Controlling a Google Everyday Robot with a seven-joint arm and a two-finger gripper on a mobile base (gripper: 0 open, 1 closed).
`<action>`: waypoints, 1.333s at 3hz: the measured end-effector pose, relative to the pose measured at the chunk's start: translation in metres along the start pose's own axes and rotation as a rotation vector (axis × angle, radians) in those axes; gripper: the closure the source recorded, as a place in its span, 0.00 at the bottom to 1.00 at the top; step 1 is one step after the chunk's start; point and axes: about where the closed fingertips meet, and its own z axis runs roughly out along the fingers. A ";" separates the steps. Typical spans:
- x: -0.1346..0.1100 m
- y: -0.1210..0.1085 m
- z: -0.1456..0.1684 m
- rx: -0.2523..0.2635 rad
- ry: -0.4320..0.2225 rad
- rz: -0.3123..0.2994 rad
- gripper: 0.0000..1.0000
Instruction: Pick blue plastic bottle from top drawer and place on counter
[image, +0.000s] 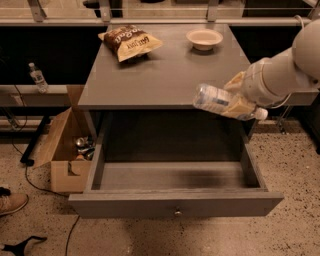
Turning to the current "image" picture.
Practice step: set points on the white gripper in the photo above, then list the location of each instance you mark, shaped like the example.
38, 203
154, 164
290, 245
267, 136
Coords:
252, 83

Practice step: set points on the blue label plastic bottle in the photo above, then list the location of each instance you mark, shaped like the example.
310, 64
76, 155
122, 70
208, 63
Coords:
214, 100

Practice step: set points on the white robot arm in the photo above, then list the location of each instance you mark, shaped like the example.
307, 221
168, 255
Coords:
270, 81

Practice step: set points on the grey open top drawer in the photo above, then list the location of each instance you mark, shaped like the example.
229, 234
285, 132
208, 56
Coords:
214, 175

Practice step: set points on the clear water bottle on ledge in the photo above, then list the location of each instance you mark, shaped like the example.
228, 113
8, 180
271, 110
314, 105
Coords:
38, 78

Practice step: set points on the white paper bowl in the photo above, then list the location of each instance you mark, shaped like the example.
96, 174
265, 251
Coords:
204, 39

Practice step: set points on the grey wooden cabinet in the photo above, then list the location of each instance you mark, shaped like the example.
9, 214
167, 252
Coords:
160, 83

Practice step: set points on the brown yellow chip bag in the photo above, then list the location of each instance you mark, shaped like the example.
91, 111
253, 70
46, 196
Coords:
129, 41

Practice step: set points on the crushed metal cans in box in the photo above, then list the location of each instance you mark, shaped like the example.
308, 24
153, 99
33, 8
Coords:
85, 148

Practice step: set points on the open cardboard box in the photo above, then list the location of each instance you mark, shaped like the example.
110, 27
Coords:
68, 171

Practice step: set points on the black table leg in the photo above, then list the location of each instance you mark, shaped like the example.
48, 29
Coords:
25, 159

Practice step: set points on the metal railing with glass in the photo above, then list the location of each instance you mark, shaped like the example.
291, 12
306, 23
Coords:
103, 12

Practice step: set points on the tan shoe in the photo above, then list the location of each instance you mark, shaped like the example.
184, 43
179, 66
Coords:
11, 202

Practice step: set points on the black cloth on floor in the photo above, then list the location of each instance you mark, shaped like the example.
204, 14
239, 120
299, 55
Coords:
18, 249

